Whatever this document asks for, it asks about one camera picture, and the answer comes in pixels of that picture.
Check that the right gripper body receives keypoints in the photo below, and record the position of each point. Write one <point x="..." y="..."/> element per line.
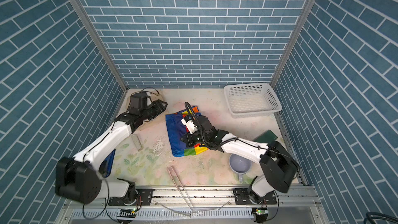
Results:
<point x="197" y="137"/>

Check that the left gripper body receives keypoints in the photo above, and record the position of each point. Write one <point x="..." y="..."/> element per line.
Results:
<point x="150" y="112"/>

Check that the rainbow coloured shorts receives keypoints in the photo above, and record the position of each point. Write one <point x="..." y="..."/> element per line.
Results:
<point x="176" y="130"/>

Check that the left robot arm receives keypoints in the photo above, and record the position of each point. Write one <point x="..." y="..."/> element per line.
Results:
<point x="79" y="178"/>

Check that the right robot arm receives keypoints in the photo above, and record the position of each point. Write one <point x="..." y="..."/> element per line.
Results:
<point x="277" y="165"/>

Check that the clear plastic tube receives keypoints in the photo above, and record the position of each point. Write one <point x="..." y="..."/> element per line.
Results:
<point x="137" y="142"/>

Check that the lavender mug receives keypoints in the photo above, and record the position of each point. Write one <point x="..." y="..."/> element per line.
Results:
<point x="239" y="166"/>

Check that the white plastic basket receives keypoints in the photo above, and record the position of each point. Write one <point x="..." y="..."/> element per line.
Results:
<point x="251" y="100"/>

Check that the blue stapler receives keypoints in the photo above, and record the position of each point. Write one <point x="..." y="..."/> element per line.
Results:
<point x="105" y="168"/>

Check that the pink chopstick pair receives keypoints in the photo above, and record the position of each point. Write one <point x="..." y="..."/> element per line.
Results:
<point x="180" y="187"/>

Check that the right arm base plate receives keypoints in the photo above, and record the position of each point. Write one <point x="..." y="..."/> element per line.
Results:
<point x="244" y="196"/>

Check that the white cable duct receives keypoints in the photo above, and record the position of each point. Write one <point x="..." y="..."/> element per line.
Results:
<point x="164" y="214"/>

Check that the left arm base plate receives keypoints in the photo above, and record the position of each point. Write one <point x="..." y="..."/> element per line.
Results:
<point x="140" y="196"/>

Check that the aluminium front rail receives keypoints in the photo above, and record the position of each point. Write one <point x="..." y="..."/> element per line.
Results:
<point x="215" y="196"/>

